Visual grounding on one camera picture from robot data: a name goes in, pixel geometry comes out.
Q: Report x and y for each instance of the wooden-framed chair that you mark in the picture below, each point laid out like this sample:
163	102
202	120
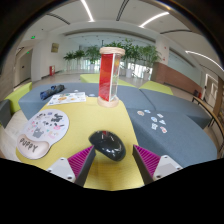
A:
206	108

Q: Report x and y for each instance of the white cartoon-print mouse pad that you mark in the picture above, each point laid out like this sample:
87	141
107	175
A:
40	130

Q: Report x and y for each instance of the green exit sign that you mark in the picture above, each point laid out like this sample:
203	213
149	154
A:
33	37

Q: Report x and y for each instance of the framed wall picture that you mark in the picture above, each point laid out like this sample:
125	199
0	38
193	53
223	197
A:
55	47

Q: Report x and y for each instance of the white picture sticker sheet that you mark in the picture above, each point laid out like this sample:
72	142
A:
66	98

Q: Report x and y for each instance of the dark grey upholstered stool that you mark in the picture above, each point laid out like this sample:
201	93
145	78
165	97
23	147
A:
5	113

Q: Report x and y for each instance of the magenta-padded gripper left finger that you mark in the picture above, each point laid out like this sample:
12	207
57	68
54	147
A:
78	163

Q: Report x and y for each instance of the small cartoon sticker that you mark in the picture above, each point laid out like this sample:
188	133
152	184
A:
140	113
147	111
160	115
154	126
163	129
153	119
162	122

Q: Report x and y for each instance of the black computer mouse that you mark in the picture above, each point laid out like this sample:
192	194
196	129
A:
108	146

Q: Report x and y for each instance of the yellow-green upholstered bench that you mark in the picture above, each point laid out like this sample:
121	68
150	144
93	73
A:
88	78
18	96
156	87

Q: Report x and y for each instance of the red fire extinguisher box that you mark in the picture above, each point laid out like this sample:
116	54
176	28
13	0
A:
52	70

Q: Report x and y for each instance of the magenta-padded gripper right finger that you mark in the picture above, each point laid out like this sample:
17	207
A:
150	161

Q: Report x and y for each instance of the group of potted plants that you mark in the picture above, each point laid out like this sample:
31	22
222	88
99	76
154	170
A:
91	53

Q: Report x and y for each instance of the folded dark blue umbrella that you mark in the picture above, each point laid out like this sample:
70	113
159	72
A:
51	91

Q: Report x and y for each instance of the long grey upholstered bench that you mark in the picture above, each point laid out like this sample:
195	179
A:
33	100

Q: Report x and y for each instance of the ceiling strip lights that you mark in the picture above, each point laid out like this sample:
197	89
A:
87	11

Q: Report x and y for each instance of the red liquid timer wooden ends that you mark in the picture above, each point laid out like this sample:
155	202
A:
108	76

